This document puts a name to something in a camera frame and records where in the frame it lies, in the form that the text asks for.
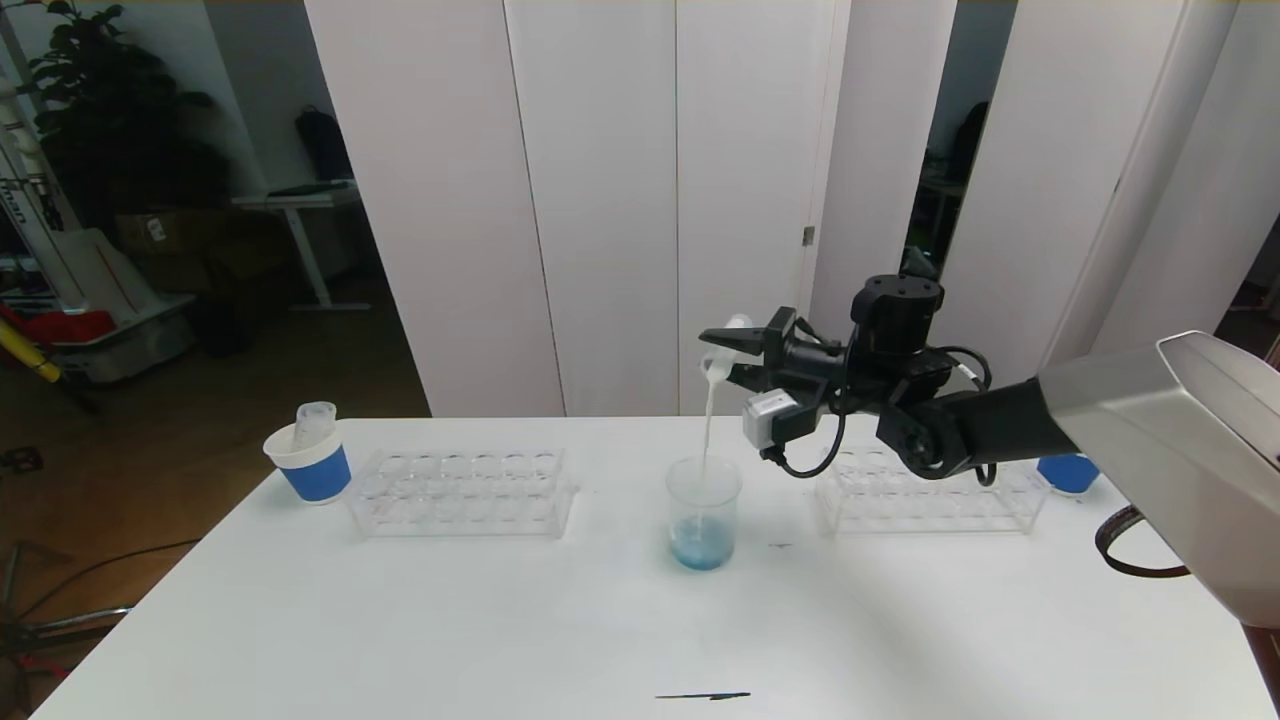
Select brown cardboard box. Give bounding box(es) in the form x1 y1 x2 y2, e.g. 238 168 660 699
118 210 216 261

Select red flat object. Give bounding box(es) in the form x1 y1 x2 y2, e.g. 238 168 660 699
0 305 119 349

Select metal tripod legs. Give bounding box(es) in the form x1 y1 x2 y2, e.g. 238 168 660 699
0 545 136 681

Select white standing desk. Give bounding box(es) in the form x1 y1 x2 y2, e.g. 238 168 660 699
233 186 371 314

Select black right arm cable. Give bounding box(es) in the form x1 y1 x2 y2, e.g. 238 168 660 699
1094 504 1193 580

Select pale yellow pigment test tube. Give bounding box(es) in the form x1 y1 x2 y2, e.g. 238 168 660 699
700 314 754 389

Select blue white paper cup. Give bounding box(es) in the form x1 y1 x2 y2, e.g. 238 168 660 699
1037 454 1101 496
263 420 353 506

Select black floor cable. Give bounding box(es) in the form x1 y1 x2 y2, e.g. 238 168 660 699
20 540 206 621

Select yellow tube object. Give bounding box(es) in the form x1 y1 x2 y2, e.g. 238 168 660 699
0 320 66 386

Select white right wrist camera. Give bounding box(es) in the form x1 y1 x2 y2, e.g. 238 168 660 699
742 390 804 453

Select clear plastic beaker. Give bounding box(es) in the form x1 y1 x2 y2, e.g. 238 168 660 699
666 457 742 574

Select black backpack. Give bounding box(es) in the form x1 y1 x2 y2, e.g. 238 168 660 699
295 108 356 184

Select clear acrylic tube rack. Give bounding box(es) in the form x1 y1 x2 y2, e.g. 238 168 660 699
350 446 581 539
814 444 1049 536

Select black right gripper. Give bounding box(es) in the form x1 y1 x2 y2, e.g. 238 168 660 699
698 306 848 393

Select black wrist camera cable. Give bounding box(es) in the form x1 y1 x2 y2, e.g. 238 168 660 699
762 405 849 480

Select dark green potted plant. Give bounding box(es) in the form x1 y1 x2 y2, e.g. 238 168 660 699
10 2 236 236

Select white machine with base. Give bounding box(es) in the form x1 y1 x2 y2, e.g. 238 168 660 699
0 80 196 386

